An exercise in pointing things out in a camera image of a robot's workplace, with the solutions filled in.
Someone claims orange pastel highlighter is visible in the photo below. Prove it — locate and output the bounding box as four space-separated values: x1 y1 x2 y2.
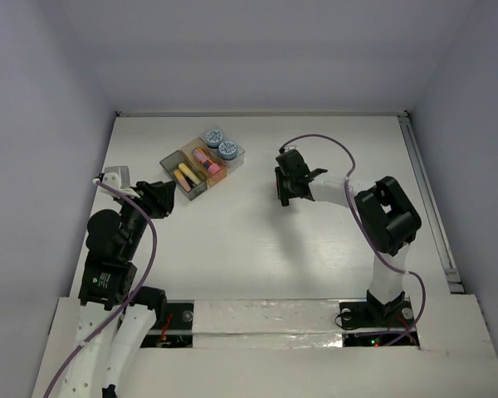
173 169 192 192

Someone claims yellow pastel highlighter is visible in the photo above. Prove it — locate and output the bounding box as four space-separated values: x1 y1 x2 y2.
178 163 202 186

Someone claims blue white slime jar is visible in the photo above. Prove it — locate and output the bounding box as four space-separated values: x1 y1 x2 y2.
204 129 224 149

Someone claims pink cap black highlighter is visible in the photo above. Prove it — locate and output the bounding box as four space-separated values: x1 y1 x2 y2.
276 176 281 199

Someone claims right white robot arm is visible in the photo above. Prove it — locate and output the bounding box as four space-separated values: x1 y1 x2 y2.
275 149 422 325

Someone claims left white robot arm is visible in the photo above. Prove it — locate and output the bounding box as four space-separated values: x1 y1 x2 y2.
43 172 176 397

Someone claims grey translucent bin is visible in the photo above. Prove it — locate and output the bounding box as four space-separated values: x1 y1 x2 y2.
159 150 208 201

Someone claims amber translucent bin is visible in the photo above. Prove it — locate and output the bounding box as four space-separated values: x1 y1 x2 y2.
181 138 227 188

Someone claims clear plastic bin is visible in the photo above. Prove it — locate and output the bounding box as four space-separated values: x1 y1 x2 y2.
199 128 245 172

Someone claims silver tape strip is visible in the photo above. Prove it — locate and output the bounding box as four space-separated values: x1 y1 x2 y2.
192 299 344 349

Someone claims white foam front board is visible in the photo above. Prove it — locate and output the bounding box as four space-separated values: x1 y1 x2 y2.
33 295 498 397

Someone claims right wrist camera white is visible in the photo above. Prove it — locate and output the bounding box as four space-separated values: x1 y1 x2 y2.
279 143 297 154

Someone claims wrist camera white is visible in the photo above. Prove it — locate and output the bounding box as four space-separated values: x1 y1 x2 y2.
92 166 139 198
279 143 297 154

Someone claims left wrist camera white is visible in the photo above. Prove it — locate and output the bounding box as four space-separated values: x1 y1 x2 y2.
92 166 139 198

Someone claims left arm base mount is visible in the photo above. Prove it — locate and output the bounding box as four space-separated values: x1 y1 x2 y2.
140 301 194 348

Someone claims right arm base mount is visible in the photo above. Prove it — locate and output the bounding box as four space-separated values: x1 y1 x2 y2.
334 292 419 347

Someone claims aluminium rail right edge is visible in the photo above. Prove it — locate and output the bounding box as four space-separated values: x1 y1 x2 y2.
398 112 466 294

